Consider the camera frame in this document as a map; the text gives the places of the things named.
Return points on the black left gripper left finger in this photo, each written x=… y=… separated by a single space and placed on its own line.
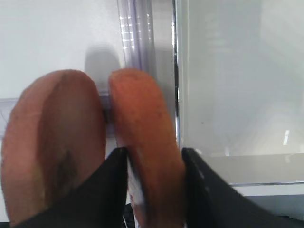
x=97 y=203

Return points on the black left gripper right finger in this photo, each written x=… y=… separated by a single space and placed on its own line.
x=212 y=203

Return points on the white square plate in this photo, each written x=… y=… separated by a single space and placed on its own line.
x=241 y=90

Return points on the clear pusher rack near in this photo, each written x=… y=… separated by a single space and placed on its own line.
x=6 y=106

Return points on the clear pusher rack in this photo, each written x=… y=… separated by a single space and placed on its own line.
x=136 y=24
x=6 y=106

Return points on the clear pusher rack middle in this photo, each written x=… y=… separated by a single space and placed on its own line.
x=136 y=24

